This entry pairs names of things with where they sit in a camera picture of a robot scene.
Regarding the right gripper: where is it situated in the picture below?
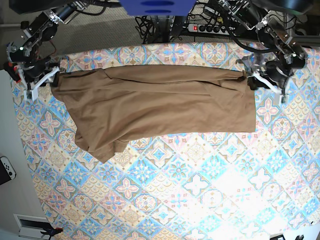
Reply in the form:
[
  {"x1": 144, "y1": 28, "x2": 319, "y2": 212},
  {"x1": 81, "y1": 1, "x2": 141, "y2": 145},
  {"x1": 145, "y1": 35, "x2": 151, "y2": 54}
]
[{"x1": 17, "y1": 65, "x2": 60, "y2": 93}]

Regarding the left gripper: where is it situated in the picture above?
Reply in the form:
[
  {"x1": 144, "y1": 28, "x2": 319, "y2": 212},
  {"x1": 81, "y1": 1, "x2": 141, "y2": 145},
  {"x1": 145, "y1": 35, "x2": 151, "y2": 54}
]
[{"x1": 247, "y1": 71, "x2": 288, "y2": 95}]

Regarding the brown t-shirt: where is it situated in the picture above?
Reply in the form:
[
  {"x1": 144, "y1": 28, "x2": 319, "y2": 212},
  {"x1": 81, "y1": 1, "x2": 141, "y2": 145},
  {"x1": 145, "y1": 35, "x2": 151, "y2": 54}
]
[{"x1": 51, "y1": 65, "x2": 256, "y2": 163}]

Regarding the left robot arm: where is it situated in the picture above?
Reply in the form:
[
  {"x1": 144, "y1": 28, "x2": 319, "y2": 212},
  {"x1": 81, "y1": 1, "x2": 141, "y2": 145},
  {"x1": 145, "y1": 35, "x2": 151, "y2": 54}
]
[{"x1": 216, "y1": 0, "x2": 314, "y2": 100}]

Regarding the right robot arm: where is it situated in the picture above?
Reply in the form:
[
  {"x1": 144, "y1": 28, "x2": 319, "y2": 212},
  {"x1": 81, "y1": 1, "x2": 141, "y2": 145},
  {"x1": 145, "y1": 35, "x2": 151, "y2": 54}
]
[{"x1": 3, "y1": 0, "x2": 121, "y2": 100}]

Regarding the red black clamp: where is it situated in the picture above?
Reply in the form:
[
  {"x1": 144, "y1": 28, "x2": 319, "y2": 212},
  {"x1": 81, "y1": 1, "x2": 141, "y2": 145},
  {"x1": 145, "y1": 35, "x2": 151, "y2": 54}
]
[{"x1": 3, "y1": 61, "x2": 21, "y2": 83}]

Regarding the white power strip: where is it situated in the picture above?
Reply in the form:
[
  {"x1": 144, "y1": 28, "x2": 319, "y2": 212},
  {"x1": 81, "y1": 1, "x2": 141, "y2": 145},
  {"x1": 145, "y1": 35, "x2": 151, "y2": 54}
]
[{"x1": 187, "y1": 23, "x2": 229, "y2": 36}]

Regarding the white game controller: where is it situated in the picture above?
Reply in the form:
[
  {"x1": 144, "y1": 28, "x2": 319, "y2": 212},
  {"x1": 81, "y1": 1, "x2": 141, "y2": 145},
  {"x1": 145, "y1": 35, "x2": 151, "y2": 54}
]
[{"x1": 0, "y1": 156, "x2": 16, "y2": 180}]

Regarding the patterned tile tablecloth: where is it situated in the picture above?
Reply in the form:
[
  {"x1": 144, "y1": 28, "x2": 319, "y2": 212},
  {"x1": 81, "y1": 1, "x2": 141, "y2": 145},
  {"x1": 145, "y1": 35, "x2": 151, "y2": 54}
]
[{"x1": 11, "y1": 49, "x2": 320, "y2": 240}]

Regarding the orange black clamp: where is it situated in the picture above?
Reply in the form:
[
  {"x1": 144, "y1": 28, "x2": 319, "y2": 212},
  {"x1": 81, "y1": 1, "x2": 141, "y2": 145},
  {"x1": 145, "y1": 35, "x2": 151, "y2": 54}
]
[{"x1": 40, "y1": 227, "x2": 63, "y2": 237}]

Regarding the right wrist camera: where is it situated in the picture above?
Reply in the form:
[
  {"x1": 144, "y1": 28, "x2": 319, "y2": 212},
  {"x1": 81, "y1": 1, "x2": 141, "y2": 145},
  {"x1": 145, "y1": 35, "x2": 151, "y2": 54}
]
[{"x1": 24, "y1": 88, "x2": 39, "y2": 101}]

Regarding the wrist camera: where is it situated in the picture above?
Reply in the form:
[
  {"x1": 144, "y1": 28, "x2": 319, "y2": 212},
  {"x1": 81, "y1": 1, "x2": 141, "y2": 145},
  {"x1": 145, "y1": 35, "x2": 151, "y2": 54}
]
[
  {"x1": 24, "y1": 88, "x2": 39, "y2": 101},
  {"x1": 279, "y1": 94, "x2": 287, "y2": 104}
]

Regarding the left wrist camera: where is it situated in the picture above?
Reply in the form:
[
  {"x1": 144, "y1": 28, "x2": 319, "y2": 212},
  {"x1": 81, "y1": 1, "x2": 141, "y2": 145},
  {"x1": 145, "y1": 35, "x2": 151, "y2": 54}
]
[{"x1": 279, "y1": 94, "x2": 287, "y2": 104}]

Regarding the blue clamp handle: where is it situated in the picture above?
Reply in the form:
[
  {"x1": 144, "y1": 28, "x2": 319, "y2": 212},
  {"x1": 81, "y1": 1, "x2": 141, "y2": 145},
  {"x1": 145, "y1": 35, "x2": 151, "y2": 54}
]
[{"x1": 6, "y1": 42, "x2": 26, "y2": 63}]

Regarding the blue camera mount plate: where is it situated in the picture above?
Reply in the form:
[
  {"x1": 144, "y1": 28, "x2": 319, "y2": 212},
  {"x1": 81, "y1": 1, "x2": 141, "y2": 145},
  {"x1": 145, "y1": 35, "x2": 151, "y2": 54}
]
[{"x1": 119, "y1": 0, "x2": 196, "y2": 16}]

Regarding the white wall vent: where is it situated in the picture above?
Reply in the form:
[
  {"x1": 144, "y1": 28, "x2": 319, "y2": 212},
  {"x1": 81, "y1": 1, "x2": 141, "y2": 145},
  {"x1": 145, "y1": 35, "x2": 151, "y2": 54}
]
[{"x1": 13, "y1": 214, "x2": 51, "y2": 240}]

